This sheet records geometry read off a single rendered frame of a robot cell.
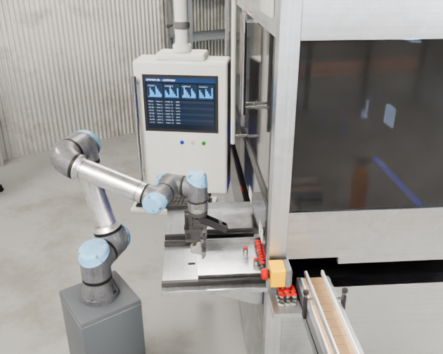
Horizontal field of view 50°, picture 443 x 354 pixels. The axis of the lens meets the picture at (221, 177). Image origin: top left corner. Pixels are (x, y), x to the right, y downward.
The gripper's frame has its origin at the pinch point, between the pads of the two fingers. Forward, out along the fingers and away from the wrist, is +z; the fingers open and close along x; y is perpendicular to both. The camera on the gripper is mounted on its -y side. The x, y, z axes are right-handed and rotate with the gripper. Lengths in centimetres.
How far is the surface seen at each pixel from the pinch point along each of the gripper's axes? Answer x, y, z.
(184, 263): -8.0, 8.1, 8.7
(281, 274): 21.4, -26.3, -5.1
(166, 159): -91, 18, -4
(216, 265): -5.2, -5.2, 8.5
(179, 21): -95, 7, -77
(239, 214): -47, -19, 8
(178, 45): -94, 8, -66
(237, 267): -3.1, -13.3, 8.5
